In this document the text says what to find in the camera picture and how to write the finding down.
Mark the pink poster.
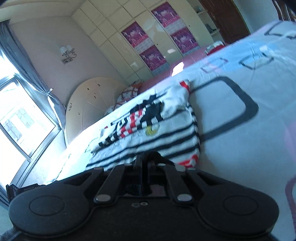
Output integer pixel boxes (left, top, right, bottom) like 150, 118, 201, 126
140, 45, 166, 71
152, 2, 185, 33
171, 27, 200, 55
121, 22, 154, 54

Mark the dark wooden door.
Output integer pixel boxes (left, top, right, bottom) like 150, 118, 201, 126
200, 0, 250, 44

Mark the near patterned pillow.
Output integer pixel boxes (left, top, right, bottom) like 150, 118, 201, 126
104, 101, 125, 116

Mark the grey curtain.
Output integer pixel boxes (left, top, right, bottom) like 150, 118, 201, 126
1, 20, 66, 130

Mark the far patterned pillow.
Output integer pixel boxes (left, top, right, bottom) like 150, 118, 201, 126
116, 82, 143, 104

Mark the lower right pink poster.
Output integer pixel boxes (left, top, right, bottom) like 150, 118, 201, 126
171, 27, 200, 55

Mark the striped knit sweater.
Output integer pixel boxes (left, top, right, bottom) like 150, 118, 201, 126
97, 80, 190, 149

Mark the upper left pink poster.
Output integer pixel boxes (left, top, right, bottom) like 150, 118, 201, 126
121, 22, 154, 54

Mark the white striped cartoon shirt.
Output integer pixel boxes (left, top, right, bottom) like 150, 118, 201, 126
84, 79, 201, 172

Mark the window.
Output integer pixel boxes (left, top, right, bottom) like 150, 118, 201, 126
1, 53, 60, 187

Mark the red folded clothes pile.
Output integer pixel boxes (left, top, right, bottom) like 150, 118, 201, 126
205, 41, 225, 56

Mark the cream wardrobe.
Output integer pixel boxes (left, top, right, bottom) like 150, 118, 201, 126
72, 1, 213, 83

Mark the white patterned bed sheet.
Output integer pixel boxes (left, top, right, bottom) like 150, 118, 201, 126
57, 21, 295, 240

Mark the wall lamp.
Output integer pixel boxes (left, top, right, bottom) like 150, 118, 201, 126
60, 45, 77, 64

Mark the dark wooden chair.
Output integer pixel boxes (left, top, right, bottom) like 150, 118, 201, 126
272, 0, 295, 22

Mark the lower left pink poster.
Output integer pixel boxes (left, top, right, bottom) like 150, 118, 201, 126
140, 45, 166, 71

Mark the upper right pink poster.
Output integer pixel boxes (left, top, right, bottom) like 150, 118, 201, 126
152, 2, 185, 33

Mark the beige round headboard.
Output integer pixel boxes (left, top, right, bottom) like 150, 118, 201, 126
64, 77, 127, 146

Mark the pink bed cover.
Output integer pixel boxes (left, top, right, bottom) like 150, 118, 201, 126
138, 47, 207, 94

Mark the patterned pillow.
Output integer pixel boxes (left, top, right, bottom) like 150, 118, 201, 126
116, 82, 143, 104
104, 101, 125, 116

